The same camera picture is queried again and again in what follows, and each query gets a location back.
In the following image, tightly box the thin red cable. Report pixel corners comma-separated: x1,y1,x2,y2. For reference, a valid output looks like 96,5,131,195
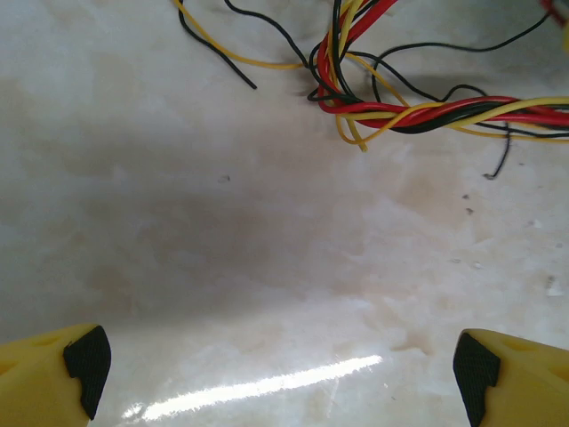
316,0,569,128
317,0,569,130
319,0,569,130

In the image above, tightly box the thin yellow cable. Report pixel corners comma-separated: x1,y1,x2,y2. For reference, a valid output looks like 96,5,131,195
337,96,569,143
172,0,413,110
335,0,370,153

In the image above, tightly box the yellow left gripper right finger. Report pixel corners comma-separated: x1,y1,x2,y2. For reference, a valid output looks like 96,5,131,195
452,327,569,427

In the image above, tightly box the thin black cable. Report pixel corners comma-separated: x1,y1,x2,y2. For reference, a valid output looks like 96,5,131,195
346,51,490,103
223,0,357,103
371,11,552,103
177,0,258,90
483,122,512,180

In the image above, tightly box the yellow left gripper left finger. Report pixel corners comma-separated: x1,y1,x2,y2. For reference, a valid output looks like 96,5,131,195
0,323,113,427

